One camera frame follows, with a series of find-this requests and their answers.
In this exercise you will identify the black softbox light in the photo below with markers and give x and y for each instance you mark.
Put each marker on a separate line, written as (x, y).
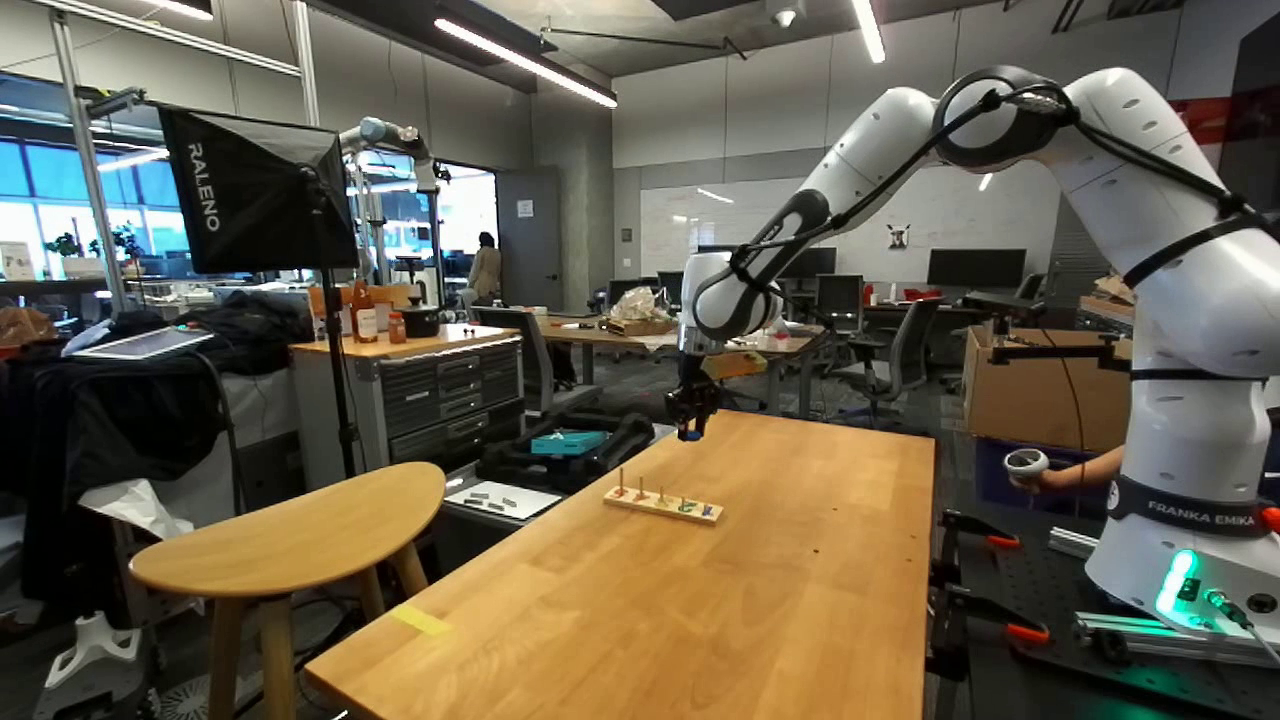
(256, 195)

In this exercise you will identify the wooden peg toy board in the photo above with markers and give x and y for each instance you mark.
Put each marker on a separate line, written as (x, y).
(640, 499)

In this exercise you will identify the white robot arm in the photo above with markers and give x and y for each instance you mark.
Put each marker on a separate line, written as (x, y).
(1187, 538)

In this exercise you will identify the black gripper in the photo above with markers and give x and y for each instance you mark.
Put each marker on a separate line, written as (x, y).
(693, 403)

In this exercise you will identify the round wooden side table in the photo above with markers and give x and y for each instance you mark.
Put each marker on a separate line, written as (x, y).
(256, 561)

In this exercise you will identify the white tape roll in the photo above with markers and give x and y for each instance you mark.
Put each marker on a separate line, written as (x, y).
(1026, 467)

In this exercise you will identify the black bag with teal item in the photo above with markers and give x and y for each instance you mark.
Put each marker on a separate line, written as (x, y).
(566, 450)

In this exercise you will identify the yellow tape strip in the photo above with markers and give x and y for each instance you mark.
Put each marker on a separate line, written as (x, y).
(423, 621)

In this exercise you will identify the cardboard box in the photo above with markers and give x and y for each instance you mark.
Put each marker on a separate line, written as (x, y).
(1036, 385)

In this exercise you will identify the grey drawer cabinet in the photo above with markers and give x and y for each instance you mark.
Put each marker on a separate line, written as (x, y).
(436, 396)

